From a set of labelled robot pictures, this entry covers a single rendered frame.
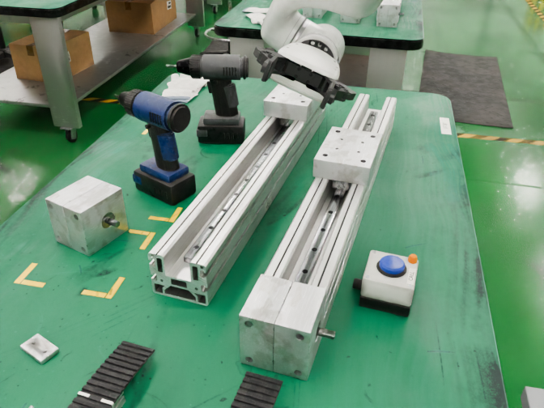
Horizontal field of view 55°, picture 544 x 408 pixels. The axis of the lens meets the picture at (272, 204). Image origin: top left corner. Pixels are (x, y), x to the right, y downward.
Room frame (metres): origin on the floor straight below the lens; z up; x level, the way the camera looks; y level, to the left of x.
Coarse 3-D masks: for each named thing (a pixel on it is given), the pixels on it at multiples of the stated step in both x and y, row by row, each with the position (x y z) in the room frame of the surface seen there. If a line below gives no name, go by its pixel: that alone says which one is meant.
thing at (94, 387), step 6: (90, 384) 0.45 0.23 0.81; (96, 384) 0.44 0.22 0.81; (102, 384) 0.44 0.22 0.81; (84, 390) 0.44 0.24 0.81; (90, 390) 0.43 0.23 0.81; (96, 390) 0.43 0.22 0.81; (102, 390) 0.43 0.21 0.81; (108, 390) 0.44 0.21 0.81; (114, 390) 0.43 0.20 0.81; (120, 390) 0.43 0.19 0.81; (102, 396) 0.43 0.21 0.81; (108, 396) 0.43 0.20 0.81; (114, 396) 0.43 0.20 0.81
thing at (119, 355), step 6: (114, 354) 0.50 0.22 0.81; (120, 354) 0.50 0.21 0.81; (126, 354) 0.50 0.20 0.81; (132, 354) 0.50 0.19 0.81; (120, 360) 0.49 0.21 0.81; (126, 360) 0.49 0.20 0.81; (132, 360) 0.49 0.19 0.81; (138, 360) 0.49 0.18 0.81; (144, 360) 0.49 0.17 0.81; (138, 366) 0.48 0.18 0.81
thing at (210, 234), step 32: (256, 128) 1.13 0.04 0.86; (288, 128) 1.13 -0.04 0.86; (256, 160) 1.04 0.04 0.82; (288, 160) 1.04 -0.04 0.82; (224, 192) 0.88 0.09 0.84; (256, 192) 0.84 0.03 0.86; (192, 224) 0.75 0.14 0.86; (224, 224) 0.74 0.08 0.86; (256, 224) 0.84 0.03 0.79; (160, 256) 0.65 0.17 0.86; (192, 256) 0.68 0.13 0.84; (224, 256) 0.69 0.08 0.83; (160, 288) 0.66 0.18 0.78; (192, 288) 0.63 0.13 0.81
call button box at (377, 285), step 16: (384, 256) 0.69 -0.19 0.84; (400, 256) 0.69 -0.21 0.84; (368, 272) 0.64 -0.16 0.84; (384, 272) 0.64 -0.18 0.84; (416, 272) 0.65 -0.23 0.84; (368, 288) 0.63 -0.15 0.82; (384, 288) 0.62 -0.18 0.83; (400, 288) 0.61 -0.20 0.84; (368, 304) 0.63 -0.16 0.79; (384, 304) 0.62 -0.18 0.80; (400, 304) 0.61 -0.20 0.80
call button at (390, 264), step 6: (384, 258) 0.66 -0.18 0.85; (390, 258) 0.66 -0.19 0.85; (396, 258) 0.66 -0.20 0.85; (384, 264) 0.65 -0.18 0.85; (390, 264) 0.65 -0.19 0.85; (396, 264) 0.65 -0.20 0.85; (402, 264) 0.65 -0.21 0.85; (384, 270) 0.64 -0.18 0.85; (390, 270) 0.64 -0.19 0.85; (396, 270) 0.64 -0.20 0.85; (402, 270) 0.64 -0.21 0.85
